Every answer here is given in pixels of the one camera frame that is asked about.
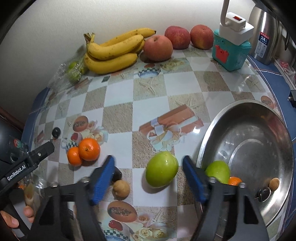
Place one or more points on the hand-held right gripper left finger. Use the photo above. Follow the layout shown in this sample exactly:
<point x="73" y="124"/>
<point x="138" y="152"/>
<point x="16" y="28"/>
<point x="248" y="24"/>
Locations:
<point x="101" y="180"/>

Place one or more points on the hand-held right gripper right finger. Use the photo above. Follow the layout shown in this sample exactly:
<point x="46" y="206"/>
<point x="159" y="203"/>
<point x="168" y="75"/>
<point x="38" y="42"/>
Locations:
<point x="194" y="183"/>

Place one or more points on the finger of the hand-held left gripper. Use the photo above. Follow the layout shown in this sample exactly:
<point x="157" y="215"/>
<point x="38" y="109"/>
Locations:
<point x="42" y="151"/>

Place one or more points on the dark round plum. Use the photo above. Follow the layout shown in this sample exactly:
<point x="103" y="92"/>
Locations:
<point x="118" y="174"/>

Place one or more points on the brown longan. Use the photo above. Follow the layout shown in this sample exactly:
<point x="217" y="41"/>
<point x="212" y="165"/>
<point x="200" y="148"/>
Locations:
<point x="121" y="188"/>
<point x="274" y="184"/>

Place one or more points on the small dark plum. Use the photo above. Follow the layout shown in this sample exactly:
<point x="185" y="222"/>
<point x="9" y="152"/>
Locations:
<point x="56" y="132"/>

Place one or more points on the small orange mandarin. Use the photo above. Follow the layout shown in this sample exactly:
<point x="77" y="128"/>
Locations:
<point x="72" y="157"/>

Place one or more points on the large orange mandarin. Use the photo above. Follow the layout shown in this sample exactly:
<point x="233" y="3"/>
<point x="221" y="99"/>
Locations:
<point x="89" y="150"/>

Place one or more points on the large green jujube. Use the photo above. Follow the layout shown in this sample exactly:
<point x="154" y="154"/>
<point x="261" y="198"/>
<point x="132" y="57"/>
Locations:
<point x="161" y="169"/>

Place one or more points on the stainless steel basin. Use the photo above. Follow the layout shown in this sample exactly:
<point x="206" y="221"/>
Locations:
<point x="249" y="143"/>

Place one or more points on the dark plum with stem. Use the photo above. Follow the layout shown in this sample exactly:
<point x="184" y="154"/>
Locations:
<point x="264" y="194"/>

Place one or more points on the person's left hand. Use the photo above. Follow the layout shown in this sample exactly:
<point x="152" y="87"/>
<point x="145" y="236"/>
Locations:
<point x="29" y="214"/>

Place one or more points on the clear plastic fruit container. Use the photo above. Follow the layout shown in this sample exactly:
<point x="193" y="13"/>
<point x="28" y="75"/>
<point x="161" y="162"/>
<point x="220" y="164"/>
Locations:
<point x="34" y="183"/>

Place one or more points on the clear glass mug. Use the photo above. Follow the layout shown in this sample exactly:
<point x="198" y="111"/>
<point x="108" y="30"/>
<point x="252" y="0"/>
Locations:
<point x="17" y="144"/>

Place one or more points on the clear bag of green fruit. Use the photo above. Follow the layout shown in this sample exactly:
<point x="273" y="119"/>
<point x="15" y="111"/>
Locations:
<point x="71" y="70"/>

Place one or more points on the checkered printed tablecloth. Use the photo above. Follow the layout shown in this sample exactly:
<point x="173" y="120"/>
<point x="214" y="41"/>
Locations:
<point x="148" y="99"/>

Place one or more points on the yellow banana bunch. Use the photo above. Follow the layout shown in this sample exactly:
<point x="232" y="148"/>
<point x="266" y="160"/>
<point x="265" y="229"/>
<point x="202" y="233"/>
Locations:
<point x="111" y="49"/>

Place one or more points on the teal plastic box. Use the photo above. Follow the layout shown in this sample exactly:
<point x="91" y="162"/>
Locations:
<point x="231" y="54"/>

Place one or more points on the pale red apple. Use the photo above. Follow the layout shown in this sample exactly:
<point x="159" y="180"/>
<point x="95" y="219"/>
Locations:
<point x="158" y="48"/>

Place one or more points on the red yellow apple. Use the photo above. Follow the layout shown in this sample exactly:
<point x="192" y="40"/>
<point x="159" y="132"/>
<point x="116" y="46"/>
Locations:
<point x="201" y="37"/>

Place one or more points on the dark red apple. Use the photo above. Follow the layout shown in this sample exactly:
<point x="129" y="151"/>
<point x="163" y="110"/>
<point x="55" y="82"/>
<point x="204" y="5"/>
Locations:
<point x="177" y="37"/>

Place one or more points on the pink patterned packet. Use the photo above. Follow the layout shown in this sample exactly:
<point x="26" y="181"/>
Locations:
<point x="288" y="69"/>

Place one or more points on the stainless steel kettle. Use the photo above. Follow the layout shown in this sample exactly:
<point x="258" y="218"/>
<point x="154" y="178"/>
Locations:
<point x="263" y="34"/>

